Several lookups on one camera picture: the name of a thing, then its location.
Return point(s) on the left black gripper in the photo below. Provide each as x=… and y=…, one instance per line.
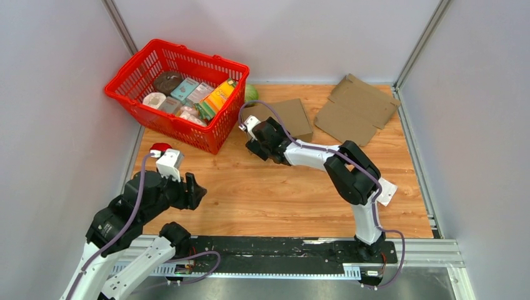
x=190, y=198

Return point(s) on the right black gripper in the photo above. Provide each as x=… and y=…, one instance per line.
x=258, y=148

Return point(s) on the large brown cardboard box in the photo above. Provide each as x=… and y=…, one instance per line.
x=292, y=114

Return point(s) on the small cardboard sheet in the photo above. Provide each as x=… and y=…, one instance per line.
x=355, y=110

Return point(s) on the clear plastic packet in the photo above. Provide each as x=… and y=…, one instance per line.
x=388, y=191

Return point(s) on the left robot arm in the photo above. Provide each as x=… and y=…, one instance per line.
x=114, y=228

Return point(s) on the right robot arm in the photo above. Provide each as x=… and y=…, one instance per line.
x=353, y=174

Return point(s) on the grey small box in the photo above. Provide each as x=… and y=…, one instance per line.
x=198, y=94

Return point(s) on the grey pink box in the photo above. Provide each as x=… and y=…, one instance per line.
x=170, y=105

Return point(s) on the teal small box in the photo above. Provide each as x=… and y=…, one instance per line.
x=184, y=89

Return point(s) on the red bell pepper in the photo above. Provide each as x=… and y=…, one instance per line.
x=160, y=146

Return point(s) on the green cabbage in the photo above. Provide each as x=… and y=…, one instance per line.
x=251, y=93

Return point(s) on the yellow orange juice carton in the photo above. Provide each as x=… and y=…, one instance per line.
x=216, y=99

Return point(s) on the green carton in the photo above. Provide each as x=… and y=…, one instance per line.
x=205, y=111

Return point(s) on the pink white packet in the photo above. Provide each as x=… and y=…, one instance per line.
x=191, y=115

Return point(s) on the white round roll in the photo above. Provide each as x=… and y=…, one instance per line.
x=154, y=99

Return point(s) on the red plastic shopping basket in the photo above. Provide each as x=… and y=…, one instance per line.
x=135, y=80

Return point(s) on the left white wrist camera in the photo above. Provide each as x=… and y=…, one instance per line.
x=168, y=163

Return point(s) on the aluminium frame post left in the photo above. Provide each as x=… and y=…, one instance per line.
x=119, y=22

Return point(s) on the aluminium frame post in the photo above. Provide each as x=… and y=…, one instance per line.
x=432, y=24
x=119, y=22

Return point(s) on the aluminium frame post right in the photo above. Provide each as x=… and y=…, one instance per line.
x=432, y=24

